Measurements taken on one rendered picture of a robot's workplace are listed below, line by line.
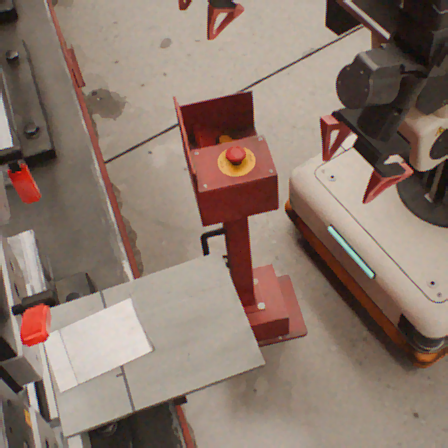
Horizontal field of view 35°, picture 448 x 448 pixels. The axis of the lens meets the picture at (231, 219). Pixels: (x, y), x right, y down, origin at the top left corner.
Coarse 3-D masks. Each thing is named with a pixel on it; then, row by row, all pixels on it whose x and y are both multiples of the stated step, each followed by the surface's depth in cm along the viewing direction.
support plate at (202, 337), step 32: (128, 288) 98; (160, 288) 97; (192, 288) 97; (224, 288) 97; (64, 320) 96; (160, 320) 95; (192, 320) 94; (224, 320) 94; (160, 352) 92; (192, 352) 92; (224, 352) 92; (256, 352) 91; (96, 384) 90; (128, 384) 90; (160, 384) 90; (192, 384) 89; (64, 416) 88; (96, 416) 88
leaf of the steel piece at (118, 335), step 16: (128, 304) 96; (80, 320) 95; (96, 320) 95; (112, 320) 95; (128, 320) 95; (64, 336) 94; (80, 336) 94; (96, 336) 94; (112, 336) 94; (128, 336) 93; (144, 336) 93; (80, 352) 93; (96, 352) 93; (112, 352) 92; (128, 352) 92; (144, 352) 92; (80, 368) 91; (96, 368) 91; (112, 368) 91
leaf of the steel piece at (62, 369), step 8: (56, 336) 94; (48, 344) 94; (56, 344) 94; (48, 352) 93; (56, 352) 93; (64, 352) 93; (56, 360) 92; (64, 360) 92; (56, 368) 92; (64, 368) 92; (56, 376) 91; (64, 376) 91; (72, 376) 91; (64, 384) 90; (72, 384) 90
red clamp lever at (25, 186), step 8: (0, 152) 80; (8, 152) 80; (16, 152) 80; (0, 160) 80; (8, 160) 80; (16, 160) 81; (16, 168) 82; (24, 168) 83; (16, 176) 83; (24, 176) 83; (16, 184) 84; (24, 184) 84; (32, 184) 85; (24, 192) 85; (32, 192) 86; (24, 200) 87; (32, 200) 87
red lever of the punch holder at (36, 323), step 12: (24, 300) 68; (36, 300) 68; (48, 300) 68; (12, 312) 68; (24, 312) 68; (36, 312) 63; (48, 312) 65; (24, 324) 61; (36, 324) 61; (48, 324) 62; (24, 336) 60; (36, 336) 60; (48, 336) 61
